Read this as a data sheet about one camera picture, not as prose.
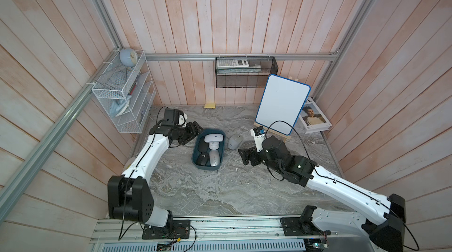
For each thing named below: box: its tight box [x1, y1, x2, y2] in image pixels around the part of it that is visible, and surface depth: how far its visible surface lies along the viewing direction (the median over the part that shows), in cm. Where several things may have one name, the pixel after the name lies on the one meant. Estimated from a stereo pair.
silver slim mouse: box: [208, 149, 221, 167], surface depth 95 cm
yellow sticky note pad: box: [204, 103, 216, 109], surface depth 121 cm
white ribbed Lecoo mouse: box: [208, 141, 220, 151], surface depth 100 cm
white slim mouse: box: [204, 133, 224, 144], surface depth 100 cm
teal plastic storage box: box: [191, 128, 227, 171], surface depth 99 cm
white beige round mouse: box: [227, 133, 244, 151], surface depth 101 cm
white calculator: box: [216, 58, 250, 69], surface depth 92 cm
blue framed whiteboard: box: [254, 74, 311, 136], surface depth 85 cm
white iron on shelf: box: [109, 94, 132, 118], surface depth 81 cm
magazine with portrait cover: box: [298, 96, 333, 134], surface depth 110 cm
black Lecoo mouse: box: [195, 151, 209, 167], surface depth 94 cm
